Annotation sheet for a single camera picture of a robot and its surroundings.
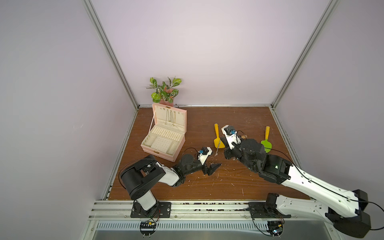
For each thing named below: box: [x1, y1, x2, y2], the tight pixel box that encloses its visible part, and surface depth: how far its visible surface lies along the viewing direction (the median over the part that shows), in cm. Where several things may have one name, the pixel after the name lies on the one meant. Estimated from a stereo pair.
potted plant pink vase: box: [146, 77, 182, 107], surface depth 96 cm
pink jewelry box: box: [140, 102, 187, 163], surface depth 94 cm
